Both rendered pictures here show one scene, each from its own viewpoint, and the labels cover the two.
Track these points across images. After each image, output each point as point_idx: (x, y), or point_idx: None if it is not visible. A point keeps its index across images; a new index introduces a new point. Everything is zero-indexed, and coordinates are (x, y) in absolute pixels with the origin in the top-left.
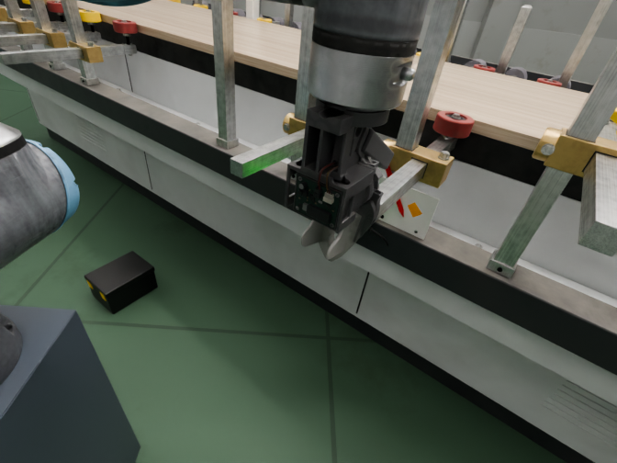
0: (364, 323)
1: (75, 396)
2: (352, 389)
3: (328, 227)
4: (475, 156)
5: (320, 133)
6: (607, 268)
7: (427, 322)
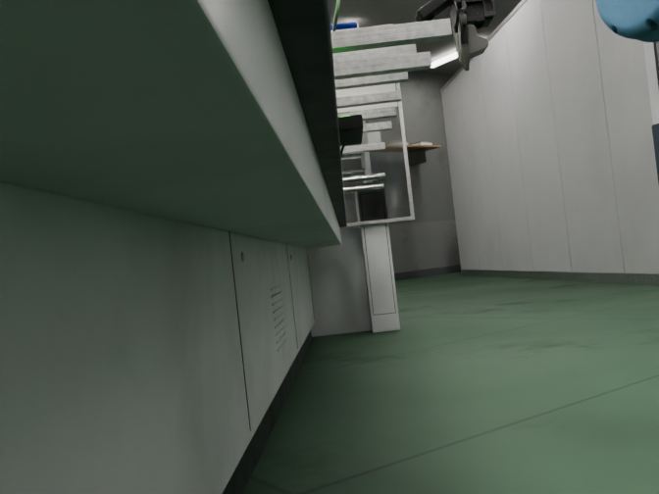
0: (243, 455)
1: None
2: (355, 463)
3: (488, 24)
4: None
5: None
6: None
7: (258, 345)
